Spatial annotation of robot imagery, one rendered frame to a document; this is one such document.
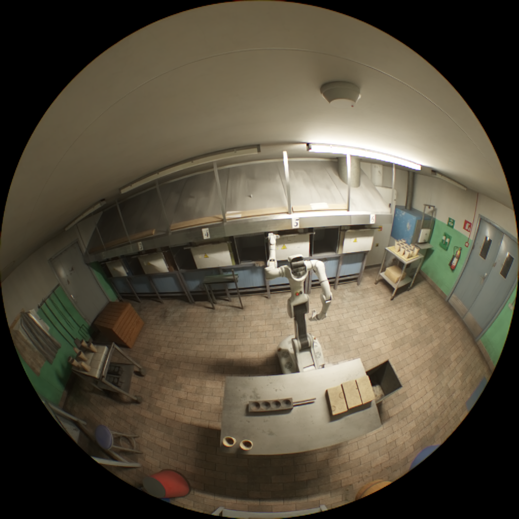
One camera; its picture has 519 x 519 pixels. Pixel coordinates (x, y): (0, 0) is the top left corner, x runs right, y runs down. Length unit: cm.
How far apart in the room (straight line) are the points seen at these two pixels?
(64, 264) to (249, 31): 461
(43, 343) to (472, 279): 845
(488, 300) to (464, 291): 73
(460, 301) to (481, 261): 102
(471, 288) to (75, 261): 865
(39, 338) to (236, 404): 398
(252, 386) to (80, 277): 439
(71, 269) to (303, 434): 487
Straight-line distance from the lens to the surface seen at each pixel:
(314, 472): 238
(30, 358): 451
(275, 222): 208
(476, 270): 434
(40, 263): 444
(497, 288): 427
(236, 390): 148
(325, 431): 143
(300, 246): 247
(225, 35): 32
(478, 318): 454
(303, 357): 193
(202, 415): 246
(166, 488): 239
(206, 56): 36
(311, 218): 217
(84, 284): 482
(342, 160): 294
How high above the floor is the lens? 224
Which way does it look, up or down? 30 degrees down
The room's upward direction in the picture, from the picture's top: 8 degrees counter-clockwise
